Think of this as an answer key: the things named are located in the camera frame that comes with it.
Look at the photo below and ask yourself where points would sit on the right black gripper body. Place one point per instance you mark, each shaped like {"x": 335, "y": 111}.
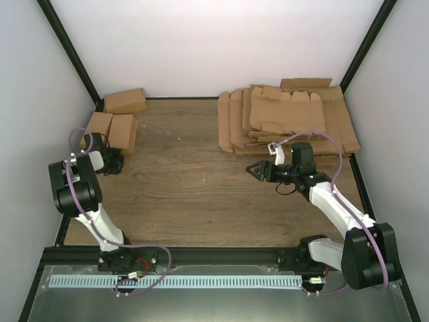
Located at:
{"x": 283, "y": 178}

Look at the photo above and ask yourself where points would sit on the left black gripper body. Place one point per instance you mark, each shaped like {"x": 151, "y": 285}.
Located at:
{"x": 115, "y": 159}

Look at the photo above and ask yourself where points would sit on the cardboard box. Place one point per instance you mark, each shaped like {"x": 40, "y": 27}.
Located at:
{"x": 100, "y": 122}
{"x": 126, "y": 102}
{"x": 123, "y": 133}

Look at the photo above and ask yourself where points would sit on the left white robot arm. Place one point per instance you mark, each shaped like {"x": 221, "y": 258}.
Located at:
{"x": 77, "y": 194}

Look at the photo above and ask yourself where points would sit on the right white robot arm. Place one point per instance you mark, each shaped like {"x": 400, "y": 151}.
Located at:
{"x": 368, "y": 256}

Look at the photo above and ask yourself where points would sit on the stack of flat cardboard blanks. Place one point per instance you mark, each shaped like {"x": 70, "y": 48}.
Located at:
{"x": 298, "y": 110}

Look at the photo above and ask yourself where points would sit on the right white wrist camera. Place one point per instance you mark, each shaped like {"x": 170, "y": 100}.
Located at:
{"x": 276, "y": 150}

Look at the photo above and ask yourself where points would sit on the black aluminium frame rail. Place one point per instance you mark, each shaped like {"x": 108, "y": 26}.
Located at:
{"x": 214, "y": 254}

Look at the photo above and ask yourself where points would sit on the light blue slotted cable duct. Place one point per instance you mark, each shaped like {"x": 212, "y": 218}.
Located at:
{"x": 194, "y": 282}

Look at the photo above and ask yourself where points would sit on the left black frame post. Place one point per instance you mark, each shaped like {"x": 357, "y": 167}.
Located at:
{"x": 68, "y": 47}

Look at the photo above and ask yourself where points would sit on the black frame post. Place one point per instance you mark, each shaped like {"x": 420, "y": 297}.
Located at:
{"x": 370, "y": 37}
{"x": 68, "y": 47}

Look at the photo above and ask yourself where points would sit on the right black frame post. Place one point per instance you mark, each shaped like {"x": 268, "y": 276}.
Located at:
{"x": 370, "y": 37}

